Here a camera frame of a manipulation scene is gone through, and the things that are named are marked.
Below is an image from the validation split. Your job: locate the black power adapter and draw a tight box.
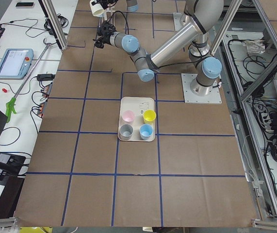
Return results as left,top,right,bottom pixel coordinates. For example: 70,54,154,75
37,73,55,81

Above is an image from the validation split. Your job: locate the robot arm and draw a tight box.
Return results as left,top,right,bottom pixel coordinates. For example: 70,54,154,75
94,0,224,82
97,0,139,12

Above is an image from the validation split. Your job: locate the yellow cup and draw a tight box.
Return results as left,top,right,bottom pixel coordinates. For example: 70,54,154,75
143,110,157,124

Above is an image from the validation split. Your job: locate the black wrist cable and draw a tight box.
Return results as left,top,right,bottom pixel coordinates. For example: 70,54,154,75
108,11,130,34

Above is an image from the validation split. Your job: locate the aluminium frame post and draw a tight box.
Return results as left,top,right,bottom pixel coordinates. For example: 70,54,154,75
38,0,68,50

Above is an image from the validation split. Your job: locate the green handled reacher grabber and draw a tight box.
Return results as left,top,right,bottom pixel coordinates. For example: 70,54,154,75
5,39,56,123

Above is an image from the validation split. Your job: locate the blue teach pendant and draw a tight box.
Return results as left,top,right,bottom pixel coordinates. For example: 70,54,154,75
0,49,33,80

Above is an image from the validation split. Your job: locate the white wire cup rack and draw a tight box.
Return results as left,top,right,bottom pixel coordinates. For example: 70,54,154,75
99,6,115,26

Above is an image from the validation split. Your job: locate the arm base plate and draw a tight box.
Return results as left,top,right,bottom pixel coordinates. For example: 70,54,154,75
181,73,222,104

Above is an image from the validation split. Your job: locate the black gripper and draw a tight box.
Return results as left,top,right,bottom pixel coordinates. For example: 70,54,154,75
99,0,118,9
97,21,115,48

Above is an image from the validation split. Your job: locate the cream plastic tray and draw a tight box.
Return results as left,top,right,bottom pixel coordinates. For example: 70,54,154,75
118,97,155,142

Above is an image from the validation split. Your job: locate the pink cup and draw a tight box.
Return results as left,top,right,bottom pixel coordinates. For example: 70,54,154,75
121,110,135,124

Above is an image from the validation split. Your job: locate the pale green cup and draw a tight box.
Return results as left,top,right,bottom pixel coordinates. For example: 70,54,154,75
89,0,104,17

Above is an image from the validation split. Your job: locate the grey cup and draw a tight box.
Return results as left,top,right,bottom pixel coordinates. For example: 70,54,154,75
119,124,133,140

